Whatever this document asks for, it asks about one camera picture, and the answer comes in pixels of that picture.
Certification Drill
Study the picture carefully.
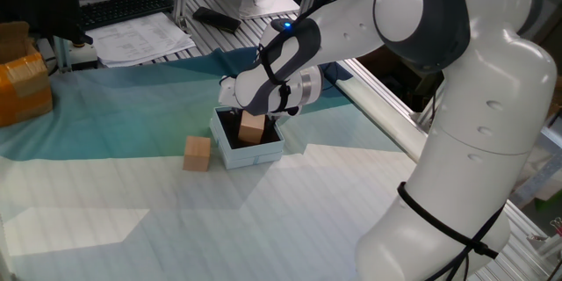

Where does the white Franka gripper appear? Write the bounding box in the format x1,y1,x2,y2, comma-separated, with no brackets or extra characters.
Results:
218,68,305,118

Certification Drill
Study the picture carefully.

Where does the light wooden cube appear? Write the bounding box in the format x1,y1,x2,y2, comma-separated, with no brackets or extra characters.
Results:
183,135,212,173
238,111,267,145

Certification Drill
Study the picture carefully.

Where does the light blue gift box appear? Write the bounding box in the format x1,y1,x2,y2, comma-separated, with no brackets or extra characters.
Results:
209,105,285,171

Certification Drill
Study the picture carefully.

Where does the cardboard box orange tape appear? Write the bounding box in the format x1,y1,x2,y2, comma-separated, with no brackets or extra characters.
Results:
0,20,54,128

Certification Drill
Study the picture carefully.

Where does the black remote control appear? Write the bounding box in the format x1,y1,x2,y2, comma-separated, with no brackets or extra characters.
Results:
191,6,242,35

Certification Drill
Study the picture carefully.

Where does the stack of printed papers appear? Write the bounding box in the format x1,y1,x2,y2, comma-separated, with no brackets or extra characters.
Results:
85,11,198,69

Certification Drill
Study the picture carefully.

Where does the black computer keyboard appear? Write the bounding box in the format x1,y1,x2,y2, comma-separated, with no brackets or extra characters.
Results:
77,0,176,32

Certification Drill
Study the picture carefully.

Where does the small white black device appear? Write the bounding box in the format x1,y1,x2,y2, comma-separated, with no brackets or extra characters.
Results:
68,42,100,71

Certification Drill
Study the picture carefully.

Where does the blue green white tablecloth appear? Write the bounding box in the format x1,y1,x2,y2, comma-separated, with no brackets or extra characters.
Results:
0,47,418,281

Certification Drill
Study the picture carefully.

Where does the aluminium table edge rail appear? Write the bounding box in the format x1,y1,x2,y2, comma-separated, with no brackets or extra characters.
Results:
335,57,434,166

